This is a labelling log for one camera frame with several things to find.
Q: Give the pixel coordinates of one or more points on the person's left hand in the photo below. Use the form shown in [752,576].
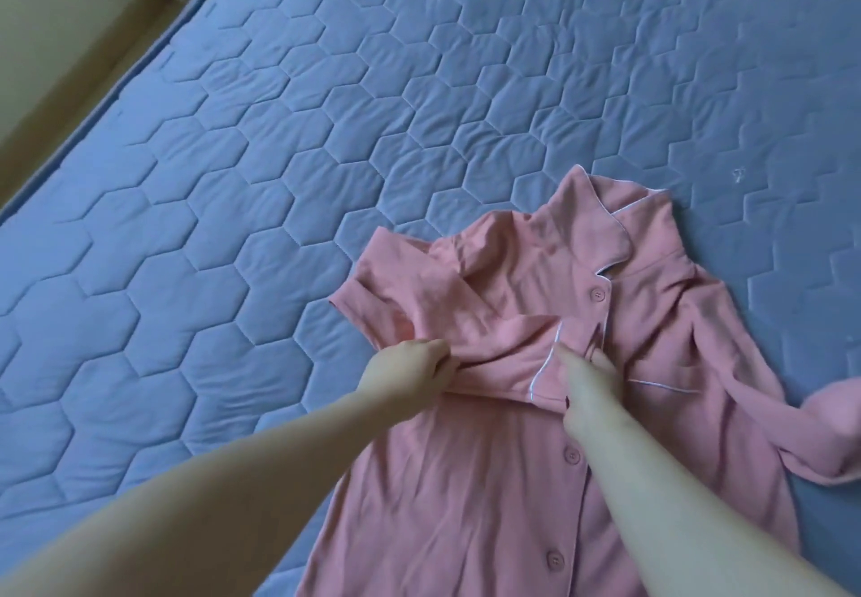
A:
[404,375]

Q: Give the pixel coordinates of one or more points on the person's right hand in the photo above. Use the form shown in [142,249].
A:
[592,395]

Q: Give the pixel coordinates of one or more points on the pink pajama shirt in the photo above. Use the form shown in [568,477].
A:
[498,482]

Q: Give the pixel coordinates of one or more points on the blue quilted mattress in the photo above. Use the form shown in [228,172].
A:
[336,79]

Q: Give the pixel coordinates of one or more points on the person's left forearm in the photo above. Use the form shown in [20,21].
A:
[175,509]

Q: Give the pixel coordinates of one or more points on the person's right forearm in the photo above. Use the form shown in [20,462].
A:
[686,509]

